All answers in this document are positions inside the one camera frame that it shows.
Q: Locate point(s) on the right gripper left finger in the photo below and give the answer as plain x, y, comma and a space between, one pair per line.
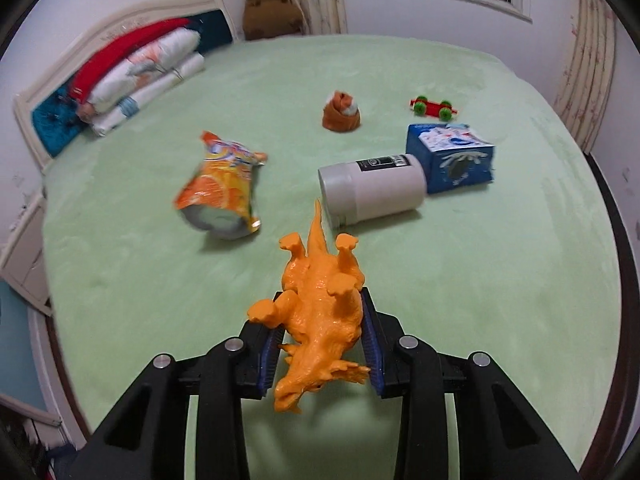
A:
144, 434

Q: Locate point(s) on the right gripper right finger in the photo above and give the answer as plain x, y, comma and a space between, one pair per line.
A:
499, 433

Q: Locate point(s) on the orange dinosaur toy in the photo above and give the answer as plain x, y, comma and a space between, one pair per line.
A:
320, 306

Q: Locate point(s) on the orange chip bag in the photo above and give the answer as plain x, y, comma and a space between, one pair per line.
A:
219, 197

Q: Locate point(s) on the white cylindrical jar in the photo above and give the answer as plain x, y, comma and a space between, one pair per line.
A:
371, 188

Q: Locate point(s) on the blue tissue box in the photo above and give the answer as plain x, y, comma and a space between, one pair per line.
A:
451, 156

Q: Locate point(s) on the red green toy car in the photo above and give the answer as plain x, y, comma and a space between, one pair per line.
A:
421, 106

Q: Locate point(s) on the brown hamster plush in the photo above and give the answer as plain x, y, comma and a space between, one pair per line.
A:
341, 113

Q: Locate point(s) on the white nightstand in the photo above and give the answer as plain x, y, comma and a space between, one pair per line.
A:
22, 260

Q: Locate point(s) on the right floral curtain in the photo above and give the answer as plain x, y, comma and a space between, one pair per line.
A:
587, 76

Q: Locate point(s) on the red pillow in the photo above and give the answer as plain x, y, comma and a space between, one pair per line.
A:
88, 76

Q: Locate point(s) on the floral white pillow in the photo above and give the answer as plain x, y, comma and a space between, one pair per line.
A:
137, 70

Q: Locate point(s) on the brown plush bear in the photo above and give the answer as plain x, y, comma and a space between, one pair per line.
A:
266, 19

